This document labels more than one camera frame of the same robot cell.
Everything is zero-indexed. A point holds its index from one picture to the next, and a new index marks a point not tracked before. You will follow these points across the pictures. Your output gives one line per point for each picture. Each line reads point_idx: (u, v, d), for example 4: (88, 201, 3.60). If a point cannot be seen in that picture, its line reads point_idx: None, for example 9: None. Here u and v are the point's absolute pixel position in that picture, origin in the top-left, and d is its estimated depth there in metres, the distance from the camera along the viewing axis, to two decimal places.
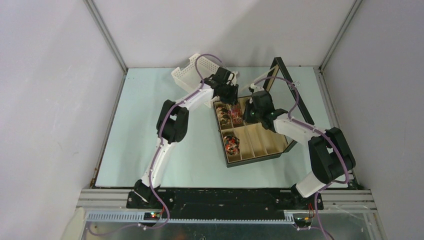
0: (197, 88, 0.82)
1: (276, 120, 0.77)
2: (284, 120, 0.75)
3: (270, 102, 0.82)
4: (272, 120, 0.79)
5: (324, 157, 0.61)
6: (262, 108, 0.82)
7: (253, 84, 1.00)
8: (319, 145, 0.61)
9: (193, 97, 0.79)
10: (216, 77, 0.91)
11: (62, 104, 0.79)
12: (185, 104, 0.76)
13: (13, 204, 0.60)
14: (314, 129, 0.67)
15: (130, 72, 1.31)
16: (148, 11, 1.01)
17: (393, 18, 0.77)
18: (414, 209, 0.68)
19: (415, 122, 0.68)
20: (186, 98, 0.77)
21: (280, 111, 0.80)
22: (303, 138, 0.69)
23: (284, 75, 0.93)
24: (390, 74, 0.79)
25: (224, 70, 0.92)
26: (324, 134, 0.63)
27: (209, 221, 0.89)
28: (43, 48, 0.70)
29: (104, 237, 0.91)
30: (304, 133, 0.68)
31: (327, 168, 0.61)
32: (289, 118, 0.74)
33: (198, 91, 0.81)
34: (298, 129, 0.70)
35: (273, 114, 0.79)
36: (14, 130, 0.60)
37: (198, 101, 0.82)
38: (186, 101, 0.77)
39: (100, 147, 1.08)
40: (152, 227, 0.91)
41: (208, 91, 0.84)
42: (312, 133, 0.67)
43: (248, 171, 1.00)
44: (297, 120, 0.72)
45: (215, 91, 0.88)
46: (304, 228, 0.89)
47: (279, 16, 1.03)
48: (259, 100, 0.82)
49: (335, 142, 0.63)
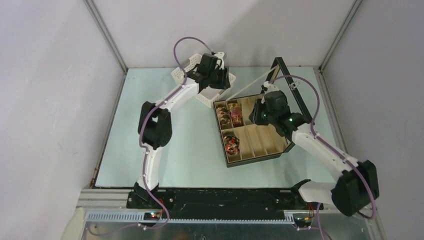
0: (180, 85, 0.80)
1: (297, 132, 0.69)
2: (307, 135, 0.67)
3: (285, 105, 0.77)
4: (292, 129, 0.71)
5: (353, 195, 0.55)
6: (278, 112, 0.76)
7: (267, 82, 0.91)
8: (349, 183, 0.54)
9: (174, 95, 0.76)
10: (201, 67, 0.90)
11: (63, 104, 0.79)
12: (165, 105, 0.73)
13: (13, 205, 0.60)
14: (346, 159, 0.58)
15: (130, 72, 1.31)
16: (148, 11, 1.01)
17: (394, 18, 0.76)
18: (414, 210, 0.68)
19: (415, 122, 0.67)
20: (167, 98, 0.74)
21: (298, 116, 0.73)
22: (329, 166, 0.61)
23: (286, 76, 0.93)
24: (390, 74, 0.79)
25: (209, 58, 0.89)
26: (357, 170, 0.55)
27: (209, 221, 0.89)
28: (43, 48, 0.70)
29: (104, 237, 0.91)
30: (331, 160, 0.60)
31: (353, 205, 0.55)
32: (313, 134, 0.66)
33: (180, 88, 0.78)
34: (326, 154, 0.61)
35: (293, 121, 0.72)
36: (14, 129, 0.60)
37: (183, 98, 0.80)
38: (167, 101, 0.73)
39: (100, 147, 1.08)
40: (151, 227, 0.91)
41: (192, 86, 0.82)
42: (342, 164, 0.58)
43: (248, 172, 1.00)
44: (323, 140, 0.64)
45: (201, 84, 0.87)
46: (304, 228, 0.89)
47: (279, 16, 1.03)
48: (275, 102, 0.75)
49: (367, 178, 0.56)
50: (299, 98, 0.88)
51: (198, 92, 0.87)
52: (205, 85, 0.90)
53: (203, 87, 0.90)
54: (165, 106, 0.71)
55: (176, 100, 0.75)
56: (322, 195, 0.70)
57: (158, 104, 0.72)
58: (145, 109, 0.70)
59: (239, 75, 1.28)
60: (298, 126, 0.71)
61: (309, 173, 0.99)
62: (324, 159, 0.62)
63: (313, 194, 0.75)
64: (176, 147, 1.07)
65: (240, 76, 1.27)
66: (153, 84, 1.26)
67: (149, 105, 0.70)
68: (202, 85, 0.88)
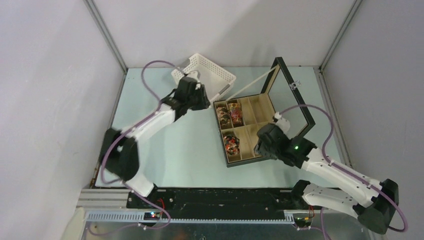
0: (153, 111, 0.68)
1: (308, 162, 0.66)
2: (321, 163, 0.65)
3: (280, 132, 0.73)
4: (300, 158, 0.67)
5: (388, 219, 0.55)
6: (278, 145, 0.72)
7: (278, 113, 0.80)
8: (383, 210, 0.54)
9: (145, 122, 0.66)
10: (177, 93, 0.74)
11: (63, 104, 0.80)
12: (133, 132, 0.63)
13: (14, 204, 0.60)
14: (370, 185, 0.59)
15: (130, 72, 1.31)
16: (147, 11, 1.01)
17: (393, 18, 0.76)
18: (413, 210, 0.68)
19: (415, 123, 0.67)
20: (136, 125, 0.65)
21: (302, 141, 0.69)
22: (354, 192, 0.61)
23: (286, 76, 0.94)
24: (389, 74, 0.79)
25: (186, 83, 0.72)
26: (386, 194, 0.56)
27: (209, 221, 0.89)
28: (43, 48, 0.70)
29: (104, 237, 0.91)
30: (356, 187, 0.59)
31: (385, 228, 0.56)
32: (327, 161, 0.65)
33: (153, 115, 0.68)
34: (349, 183, 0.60)
35: (297, 149, 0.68)
36: (14, 130, 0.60)
37: (156, 127, 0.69)
38: (135, 129, 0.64)
39: (100, 147, 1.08)
40: (152, 226, 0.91)
41: (167, 114, 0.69)
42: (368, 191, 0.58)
43: (248, 172, 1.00)
44: (339, 167, 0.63)
45: (177, 113, 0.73)
46: (304, 228, 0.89)
47: (278, 16, 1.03)
48: (270, 136, 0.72)
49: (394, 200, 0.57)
50: (298, 98, 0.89)
51: (173, 121, 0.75)
52: (183, 112, 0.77)
53: (181, 114, 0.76)
54: (130, 135, 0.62)
55: (144, 129, 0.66)
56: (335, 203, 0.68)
57: (125, 132, 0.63)
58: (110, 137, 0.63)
59: (238, 75, 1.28)
60: (307, 154, 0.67)
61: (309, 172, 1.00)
62: (346, 186, 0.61)
63: (321, 201, 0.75)
64: (176, 147, 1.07)
65: (240, 77, 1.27)
66: (153, 84, 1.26)
67: (115, 132, 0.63)
68: (179, 114, 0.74)
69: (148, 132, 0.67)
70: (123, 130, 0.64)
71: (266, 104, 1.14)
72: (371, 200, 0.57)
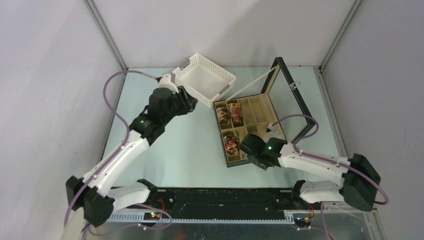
0: (119, 145, 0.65)
1: (280, 158, 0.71)
2: (292, 155, 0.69)
3: (256, 139, 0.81)
4: (275, 156, 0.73)
5: (366, 193, 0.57)
6: (254, 149, 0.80)
7: (270, 125, 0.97)
8: (355, 184, 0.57)
9: (108, 164, 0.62)
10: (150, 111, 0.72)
11: (62, 104, 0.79)
12: (96, 179, 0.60)
13: (13, 204, 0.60)
14: (339, 163, 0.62)
15: (130, 72, 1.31)
16: (148, 11, 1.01)
17: (393, 18, 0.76)
18: (414, 210, 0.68)
19: (415, 122, 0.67)
20: (97, 170, 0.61)
21: (275, 142, 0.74)
22: (328, 174, 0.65)
23: (286, 76, 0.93)
24: (389, 74, 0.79)
25: (154, 102, 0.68)
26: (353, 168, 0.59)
27: (208, 221, 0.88)
28: (43, 48, 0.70)
29: (104, 237, 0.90)
30: (327, 169, 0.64)
31: (368, 202, 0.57)
32: (297, 152, 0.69)
33: (119, 150, 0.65)
34: (319, 166, 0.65)
35: (270, 150, 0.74)
36: (13, 129, 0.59)
37: (124, 162, 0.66)
38: (96, 175, 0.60)
39: (100, 148, 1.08)
40: (152, 227, 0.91)
41: (135, 144, 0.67)
42: (338, 169, 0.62)
43: (248, 172, 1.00)
44: (308, 154, 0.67)
45: (153, 135, 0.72)
46: (304, 228, 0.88)
47: (278, 16, 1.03)
48: (246, 145, 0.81)
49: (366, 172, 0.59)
50: (299, 98, 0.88)
51: (149, 145, 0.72)
52: (160, 131, 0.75)
53: (157, 135, 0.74)
54: (92, 185, 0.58)
55: (109, 172, 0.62)
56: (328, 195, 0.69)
57: (86, 181, 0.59)
58: (70, 187, 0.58)
59: (238, 75, 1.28)
60: (279, 151, 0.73)
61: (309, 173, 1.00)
62: (319, 170, 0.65)
63: (317, 196, 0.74)
64: (176, 147, 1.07)
65: (240, 77, 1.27)
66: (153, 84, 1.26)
67: (75, 181, 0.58)
68: (154, 137, 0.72)
69: (114, 172, 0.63)
70: (84, 179, 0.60)
71: (266, 103, 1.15)
72: (343, 177, 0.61)
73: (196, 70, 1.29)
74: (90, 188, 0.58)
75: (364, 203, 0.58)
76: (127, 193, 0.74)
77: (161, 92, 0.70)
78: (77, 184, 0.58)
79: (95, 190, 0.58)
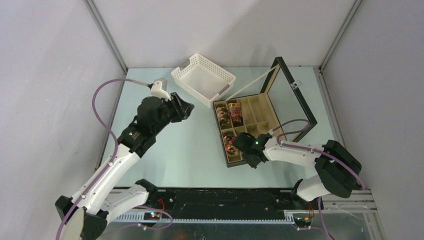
0: (107, 162, 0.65)
1: (265, 150, 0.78)
2: (275, 146, 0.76)
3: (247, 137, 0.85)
4: (261, 150, 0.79)
5: (336, 175, 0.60)
6: (245, 145, 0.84)
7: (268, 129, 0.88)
8: (326, 166, 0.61)
9: (96, 182, 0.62)
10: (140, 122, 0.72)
11: (62, 104, 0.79)
12: (85, 199, 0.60)
13: (13, 204, 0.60)
14: (313, 149, 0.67)
15: (130, 72, 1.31)
16: (148, 11, 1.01)
17: (393, 17, 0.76)
18: (414, 209, 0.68)
19: (415, 122, 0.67)
20: (85, 190, 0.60)
21: (263, 137, 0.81)
22: (304, 160, 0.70)
23: (287, 75, 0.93)
24: (389, 74, 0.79)
25: (143, 113, 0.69)
26: (323, 152, 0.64)
27: (209, 221, 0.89)
28: (44, 48, 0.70)
29: (104, 237, 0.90)
30: (303, 155, 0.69)
31: (342, 185, 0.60)
32: (279, 143, 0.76)
33: (108, 167, 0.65)
34: (296, 153, 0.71)
35: (258, 143, 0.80)
36: (13, 129, 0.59)
37: (114, 178, 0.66)
38: (85, 194, 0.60)
39: (100, 148, 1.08)
40: (152, 227, 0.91)
41: (124, 159, 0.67)
42: (312, 154, 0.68)
43: (248, 172, 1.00)
44: (289, 144, 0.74)
45: (143, 147, 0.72)
46: (304, 228, 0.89)
47: (278, 16, 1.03)
48: (238, 142, 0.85)
49: (339, 155, 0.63)
50: (300, 97, 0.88)
51: (139, 157, 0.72)
52: (151, 142, 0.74)
53: (146, 147, 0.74)
54: (81, 205, 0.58)
55: (98, 190, 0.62)
56: (317, 189, 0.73)
57: (74, 201, 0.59)
58: (60, 208, 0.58)
59: (238, 75, 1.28)
60: (264, 145, 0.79)
61: (309, 173, 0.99)
62: (298, 158, 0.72)
63: (310, 191, 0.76)
64: (176, 147, 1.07)
65: (240, 77, 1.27)
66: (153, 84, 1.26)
67: (63, 202, 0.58)
68: (143, 148, 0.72)
69: (104, 189, 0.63)
70: (73, 199, 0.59)
71: (265, 103, 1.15)
72: (315, 160, 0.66)
73: (196, 70, 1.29)
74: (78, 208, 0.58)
75: (338, 185, 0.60)
76: (122, 201, 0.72)
77: (150, 102, 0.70)
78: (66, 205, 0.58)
79: (85, 209, 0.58)
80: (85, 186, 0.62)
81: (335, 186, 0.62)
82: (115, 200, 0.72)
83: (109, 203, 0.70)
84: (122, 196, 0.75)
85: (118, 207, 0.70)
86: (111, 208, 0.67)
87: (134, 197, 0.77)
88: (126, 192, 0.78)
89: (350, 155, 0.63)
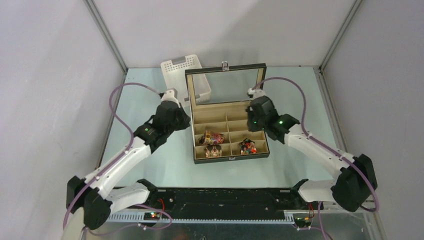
0: (122, 149, 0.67)
1: (289, 134, 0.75)
2: (300, 136, 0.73)
3: (272, 110, 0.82)
4: (284, 132, 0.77)
5: (355, 191, 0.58)
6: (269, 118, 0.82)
7: (251, 89, 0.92)
8: (350, 179, 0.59)
9: (111, 167, 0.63)
10: (156, 120, 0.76)
11: (62, 104, 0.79)
12: (98, 181, 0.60)
13: (13, 204, 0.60)
14: (342, 157, 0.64)
15: (130, 71, 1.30)
16: (148, 11, 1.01)
17: (393, 17, 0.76)
18: (414, 209, 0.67)
19: (415, 121, 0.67)
20: (100, 172, 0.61)
21: (290, 120, 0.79)
22: (326, 164, 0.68)
23: (210, 69, 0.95)
24: (388, 74, 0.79)
25: (163, 111, 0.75)
26: (353, 164, 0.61)
27: (209, 221, 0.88)
28: (44, 46, 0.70)
29: (103, 237, 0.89)
30: (328, 158, 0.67)
31: (356, 201, 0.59)
32: (306, 134, 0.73)
33: (123, 153, 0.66)
34: (322, 154, 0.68)
35: (283, 125, 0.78)
36: (14, 129, 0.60)
37: (126, 167, 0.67)
38: (99, 176, 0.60)
39: (100, 148, 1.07)
40: (152, 227, 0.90)
41: (140, 150, 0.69)
42: (339, 162, 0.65)
43: (247, 171, 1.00)
44: (315, 139, 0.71)
45: (155, 143, 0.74)
46: (304, 228, 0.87)
47: (278, 16, 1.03)
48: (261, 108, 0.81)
49: (365, 173, 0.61)
50: (238, 66, 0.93)
51: (151, 152, 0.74)
52: (162, 142, 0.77)
53: (159, 145, 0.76)
54: (94, 186, 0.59)
55: (112, 174, 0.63)
56: (323, 194, 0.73)
57: (88, 182, 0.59)
58: (71, 187, 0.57)
59: None
60: (288, 128, 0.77)
61: (309, 172, 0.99)
62: (320, 158, 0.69)
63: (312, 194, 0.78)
64: (176, 147, 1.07)
65: None
66: (153, 84, 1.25)
67: (76, 182, 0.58)
68: (156, 145, 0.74)
69: (117, 175, 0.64)
70: (86, 180, 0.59)
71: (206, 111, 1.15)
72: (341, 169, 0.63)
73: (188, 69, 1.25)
74: (91, 189, 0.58)
75: (350, 199, 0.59)
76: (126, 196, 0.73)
77: (169, 104, 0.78)
78: (78, 185, 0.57)
79: (97, 190, 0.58)
80: (99, 170, 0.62)
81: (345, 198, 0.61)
82: (119, 193, 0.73)
83: (113, 195, 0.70)
84: (125, 191, 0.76)
85: (121, 200, 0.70)
86: (115, 200, 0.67)
87: (137, 194, 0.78)
88: (129, 187, 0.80)
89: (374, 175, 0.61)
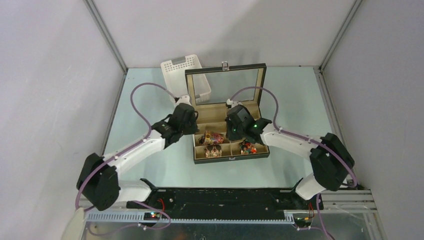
0: (141, 137, 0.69)
1: (263, 134, 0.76)
2: (272, 132, 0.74)
3: (247, 115, 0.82)
4: (259, 133, 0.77)
5: (330, 168, 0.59)
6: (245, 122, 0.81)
7: (229, 100, 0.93)
8: (321, 157, 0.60)
9: (129, 150, 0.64)
10: (172, 119, 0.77)
11: (62, 104, 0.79)
12: (116, 160, 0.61)
13: (14, 204, 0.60)
14: (310, 139, 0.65)
15: (130, 71, 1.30)
16: (148, 11, 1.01)
17: (393, 17, 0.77)
18: (413, 210, 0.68)
19: (415, 121, 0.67)
20: (119, 152, 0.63)
21: (263, 121, 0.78)
22: (299, 150, 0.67)
23: (210, 70, 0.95)
24: (388, 74, 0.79)
25: (181, 110, 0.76)
26: (321, 144, 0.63)
27: (209, 221, 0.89)
28: (44, 47, 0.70)
29: (104, 237, 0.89)
30: (299, 144, 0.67)
31: (334, 177, 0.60)
32: (277, 129, 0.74)
33: (141, 141, 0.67)
34: (292, 141, 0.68)
35: (257, 127, 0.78)
36: (14, 129, 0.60)
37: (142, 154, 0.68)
38: (118, 156, 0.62)
39: (100, 148, 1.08)
40: (152, 227, 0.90)
41: (156, 141, 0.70)
42: (308, 144, 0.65)
43: (247, 171, 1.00)
44: (286, 131, 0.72)
45: (169, 139, 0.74)
46: (304, 228, 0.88)
47: (278, 16, 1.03)
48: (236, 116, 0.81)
49: (335, 149, 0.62)
50: (239, 66, 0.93)
51: (164, 146, 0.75)
52: (175, 140, 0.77)
53: (171, 142, 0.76)
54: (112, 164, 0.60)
55: (129, 157, 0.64)
56: (314, 186, 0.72)
57: (106, 159, 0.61)
58: (89, 164, 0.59)
59: None
60: (262, 128, 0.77)
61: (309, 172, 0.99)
62: (294, 147, 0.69)
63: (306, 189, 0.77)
64: (177, 147, 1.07)
65: None
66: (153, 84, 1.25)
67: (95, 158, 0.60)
68: (170, 141, 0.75)
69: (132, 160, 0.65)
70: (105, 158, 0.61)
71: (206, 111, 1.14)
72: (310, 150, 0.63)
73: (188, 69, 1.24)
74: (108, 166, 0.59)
75: (328, 177, 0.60)
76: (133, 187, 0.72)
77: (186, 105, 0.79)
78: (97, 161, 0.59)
79: (114, 168, 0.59)
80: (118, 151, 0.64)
81: (324, 177, 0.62)
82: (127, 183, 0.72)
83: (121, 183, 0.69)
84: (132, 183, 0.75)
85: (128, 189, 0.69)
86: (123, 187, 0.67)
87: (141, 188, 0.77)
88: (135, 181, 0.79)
89: (345, 150, 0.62)
